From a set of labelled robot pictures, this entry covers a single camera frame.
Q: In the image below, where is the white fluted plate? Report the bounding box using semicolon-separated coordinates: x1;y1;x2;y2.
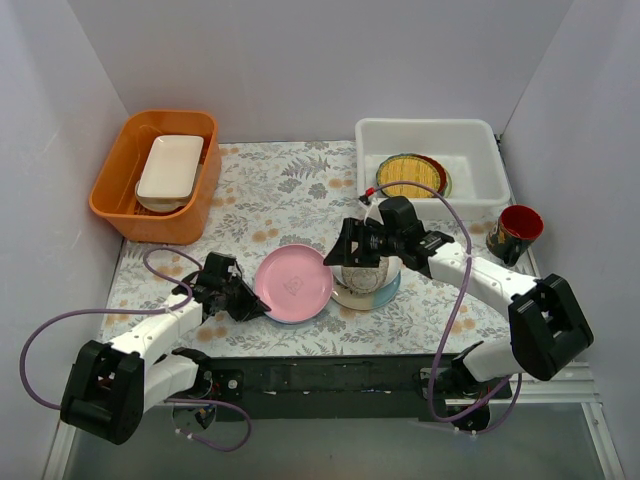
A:
330;257;401;287

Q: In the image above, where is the light blue plate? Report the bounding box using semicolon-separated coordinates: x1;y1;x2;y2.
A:
265;312;310;325

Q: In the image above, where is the pink plate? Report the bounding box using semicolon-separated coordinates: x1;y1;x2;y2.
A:
254;244;333;320

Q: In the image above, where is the cream and green plate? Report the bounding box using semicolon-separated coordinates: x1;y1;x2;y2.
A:
443;168;453;198

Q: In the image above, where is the olive green plate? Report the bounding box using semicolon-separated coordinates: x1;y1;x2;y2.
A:
375;154;440;199

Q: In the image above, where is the red brown round plate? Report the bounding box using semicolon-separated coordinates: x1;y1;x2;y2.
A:
422;156;447;194

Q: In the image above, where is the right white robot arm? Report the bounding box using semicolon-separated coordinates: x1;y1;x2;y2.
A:
324;197;594;398

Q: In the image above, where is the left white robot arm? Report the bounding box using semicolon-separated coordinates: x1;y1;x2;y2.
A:
60;253;270;445

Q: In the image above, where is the clear white plastic bin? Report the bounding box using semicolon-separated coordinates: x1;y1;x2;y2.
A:
355;118;511;221

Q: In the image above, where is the orange plastic bin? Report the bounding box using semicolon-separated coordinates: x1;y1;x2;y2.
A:
89;110;221;245

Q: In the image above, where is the floral patterned table mat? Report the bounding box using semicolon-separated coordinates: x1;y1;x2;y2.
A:
99;141;509;357

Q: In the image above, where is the cream and blue plate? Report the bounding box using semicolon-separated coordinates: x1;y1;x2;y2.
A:
331;273;401;311

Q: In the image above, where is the red and black mug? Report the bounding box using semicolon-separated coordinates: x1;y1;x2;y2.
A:
486;204;544;267

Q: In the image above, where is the white rectangular dish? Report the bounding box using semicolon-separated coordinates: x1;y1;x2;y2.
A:
136;135;204;200

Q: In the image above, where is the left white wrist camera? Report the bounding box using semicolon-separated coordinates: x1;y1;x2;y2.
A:
226;257;243;278

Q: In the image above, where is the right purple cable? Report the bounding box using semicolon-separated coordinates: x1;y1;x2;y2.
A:
364;182;524;435

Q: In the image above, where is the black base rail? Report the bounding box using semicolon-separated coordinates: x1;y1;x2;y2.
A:
175;348;511;428

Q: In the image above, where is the aluminium frame rail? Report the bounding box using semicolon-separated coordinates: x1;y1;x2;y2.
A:
59;362;601;409

